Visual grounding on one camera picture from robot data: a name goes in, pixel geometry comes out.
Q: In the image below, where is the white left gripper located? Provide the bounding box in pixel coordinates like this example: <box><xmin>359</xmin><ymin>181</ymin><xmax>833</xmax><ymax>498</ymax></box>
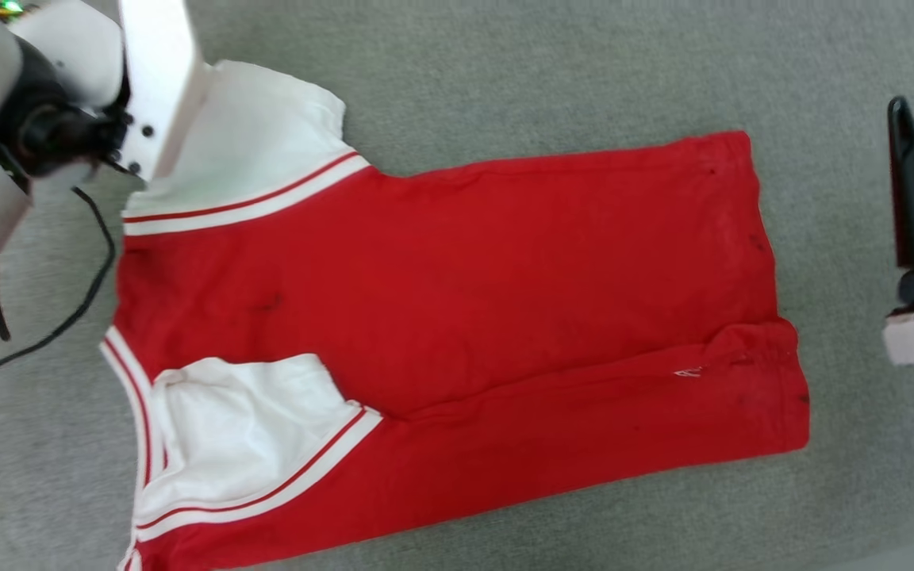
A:
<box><xmin>116</xmin><ymin>0</ymin><xmax>213</xmax><ymax>183</ymax></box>

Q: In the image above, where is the grey fabric sofa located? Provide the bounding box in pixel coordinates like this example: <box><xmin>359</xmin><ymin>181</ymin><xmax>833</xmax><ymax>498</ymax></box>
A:
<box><xmin>0</xmin><ymin>0</ymin><xmax>914</xmax><ymax>571</ymax></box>

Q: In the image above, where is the thin black cable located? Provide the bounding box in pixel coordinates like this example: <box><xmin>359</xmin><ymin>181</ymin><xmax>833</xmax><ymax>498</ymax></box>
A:
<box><xmin>0</xmin><ymin>185</ymin><xmax>117</xmax><ymax>392</ymax></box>

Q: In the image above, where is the red and white t-shirt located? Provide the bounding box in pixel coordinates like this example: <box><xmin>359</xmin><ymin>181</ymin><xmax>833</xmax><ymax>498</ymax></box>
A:
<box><xmin>99</xmin><ymin>59</ymin><xmax>812</xmax><ymax>571</ymax></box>

